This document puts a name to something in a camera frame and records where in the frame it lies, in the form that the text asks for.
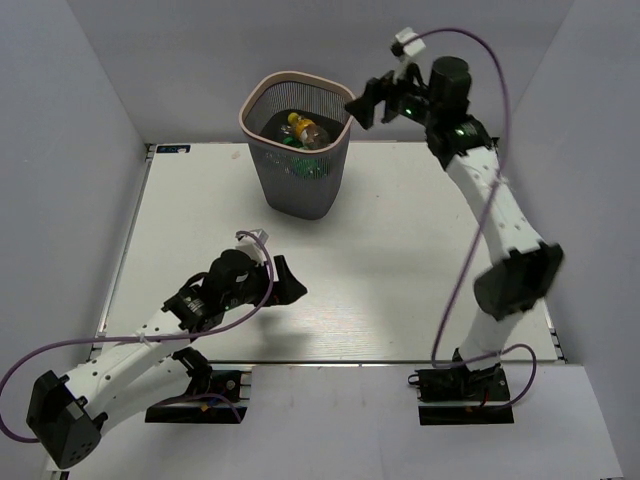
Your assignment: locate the orange cap juice bottle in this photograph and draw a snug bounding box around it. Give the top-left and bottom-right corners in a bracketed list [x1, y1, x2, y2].
[287, 112, 331, 150]

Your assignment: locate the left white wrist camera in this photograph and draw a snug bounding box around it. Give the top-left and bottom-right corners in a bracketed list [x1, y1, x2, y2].
[235, 229, 269, 264]

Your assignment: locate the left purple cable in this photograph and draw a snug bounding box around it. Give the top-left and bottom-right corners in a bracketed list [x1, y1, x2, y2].
[0, 229, 275, 444]

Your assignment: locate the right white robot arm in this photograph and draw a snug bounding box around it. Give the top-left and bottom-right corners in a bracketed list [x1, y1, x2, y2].
[345, 56, 564, 399]

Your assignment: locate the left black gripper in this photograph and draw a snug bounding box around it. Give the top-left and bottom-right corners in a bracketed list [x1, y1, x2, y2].
[223, 255, 307, 310]

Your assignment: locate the grey mesh waste bin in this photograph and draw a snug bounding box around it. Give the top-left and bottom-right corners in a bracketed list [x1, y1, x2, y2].
[239, 71, 354, 220]

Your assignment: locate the green soda bottle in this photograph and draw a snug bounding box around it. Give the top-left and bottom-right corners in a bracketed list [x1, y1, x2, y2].
[281, 135, 319, 178]

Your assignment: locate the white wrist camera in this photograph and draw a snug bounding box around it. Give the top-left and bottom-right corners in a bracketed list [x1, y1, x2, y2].
[391, 27, 426, 83]
[235, 229, 269, 264]

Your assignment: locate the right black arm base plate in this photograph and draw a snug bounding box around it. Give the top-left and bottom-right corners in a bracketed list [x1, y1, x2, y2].
[407, 365, 514, 426]

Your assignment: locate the purple cable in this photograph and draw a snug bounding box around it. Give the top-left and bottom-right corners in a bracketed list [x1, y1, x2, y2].
[0, 229, 275, 444]
[410, 27, 539, 409]

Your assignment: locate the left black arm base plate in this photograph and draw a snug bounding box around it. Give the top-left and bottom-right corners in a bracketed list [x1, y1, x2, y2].
[145, 368, 251, 425]

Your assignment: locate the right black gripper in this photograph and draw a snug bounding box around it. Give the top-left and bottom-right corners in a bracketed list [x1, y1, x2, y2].
[344, 57, 440, 132]

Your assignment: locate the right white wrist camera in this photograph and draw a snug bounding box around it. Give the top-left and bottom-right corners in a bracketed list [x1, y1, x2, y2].
[391, 27, 426, 83]

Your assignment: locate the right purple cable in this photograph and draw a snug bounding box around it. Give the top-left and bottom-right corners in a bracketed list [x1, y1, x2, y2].
[410, 27, 539, 409]

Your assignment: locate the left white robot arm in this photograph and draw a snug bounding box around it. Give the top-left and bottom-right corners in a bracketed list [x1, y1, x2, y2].
[26, 249, 307, 470]

